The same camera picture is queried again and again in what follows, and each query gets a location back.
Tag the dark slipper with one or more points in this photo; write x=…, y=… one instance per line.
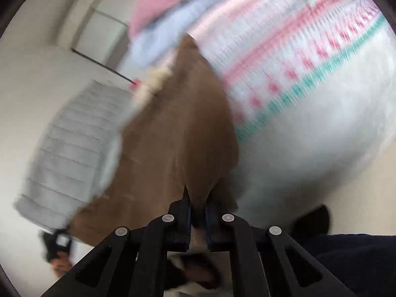
x=198, y=269
x=312, y=222

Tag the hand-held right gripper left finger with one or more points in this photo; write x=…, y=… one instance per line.
x=182, y=219

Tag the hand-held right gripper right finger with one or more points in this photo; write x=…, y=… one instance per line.
x=213, y=222

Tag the white wardrobe with grey band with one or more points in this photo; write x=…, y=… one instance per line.
x=99, y=27

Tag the small red object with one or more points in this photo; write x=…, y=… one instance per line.
x=137, y=83

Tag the brown coat with fur collar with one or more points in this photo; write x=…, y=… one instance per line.
x=179, y=130

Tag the pale pink blanket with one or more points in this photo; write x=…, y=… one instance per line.
x=241, y=3

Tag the grey quilted headboard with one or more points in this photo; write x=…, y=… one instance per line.
x=71, y=148

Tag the patterned pink green bedspread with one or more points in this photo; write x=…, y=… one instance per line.
x=294, y=68

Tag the person's dark trouser leg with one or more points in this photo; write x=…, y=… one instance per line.
x=355, y=263

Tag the light blue blanket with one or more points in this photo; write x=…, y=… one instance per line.
x=161, y=43

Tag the pink velvet pillow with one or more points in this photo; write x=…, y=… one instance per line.
x=161, y=0

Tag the person's left hand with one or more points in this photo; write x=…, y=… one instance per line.
x=62, y=264

